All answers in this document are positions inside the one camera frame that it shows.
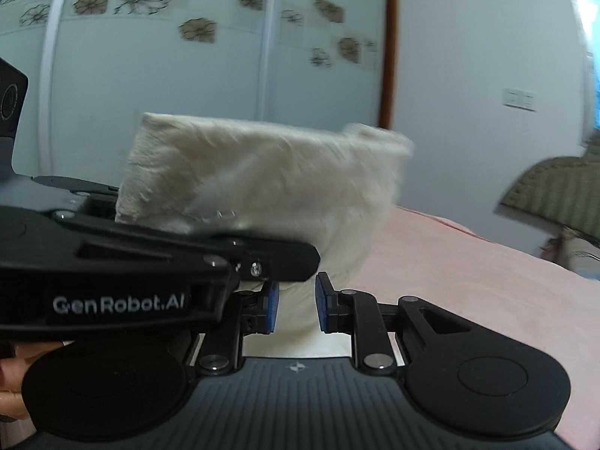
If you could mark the brown wooden wardrobe trim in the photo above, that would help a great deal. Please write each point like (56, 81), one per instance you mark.
(389, 47)

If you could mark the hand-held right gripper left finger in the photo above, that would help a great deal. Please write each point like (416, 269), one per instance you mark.
(273, 307)

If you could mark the person's left hand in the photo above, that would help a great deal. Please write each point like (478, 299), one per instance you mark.
(14, 379)

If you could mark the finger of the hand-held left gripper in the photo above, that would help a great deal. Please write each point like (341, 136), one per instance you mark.
(276, 262)
(70, 185)

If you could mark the floral glass wardrobe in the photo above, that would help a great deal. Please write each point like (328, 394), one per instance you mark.
(187, 79)

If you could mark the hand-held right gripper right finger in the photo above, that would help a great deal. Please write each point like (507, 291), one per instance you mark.
(321, 302)

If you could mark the bright window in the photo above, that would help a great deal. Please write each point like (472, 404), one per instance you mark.
(590, 47)

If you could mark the white wall switch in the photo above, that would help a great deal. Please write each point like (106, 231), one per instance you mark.
(519, 100)

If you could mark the grey brown pillow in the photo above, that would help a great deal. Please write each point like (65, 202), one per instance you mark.
(576, 253)

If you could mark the pink blanket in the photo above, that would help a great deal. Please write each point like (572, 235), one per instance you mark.
(468, 281)

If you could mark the white towel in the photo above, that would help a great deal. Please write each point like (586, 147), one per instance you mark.
(262, 178)

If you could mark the green padded headboard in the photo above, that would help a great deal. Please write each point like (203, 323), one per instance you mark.
(553, 187)

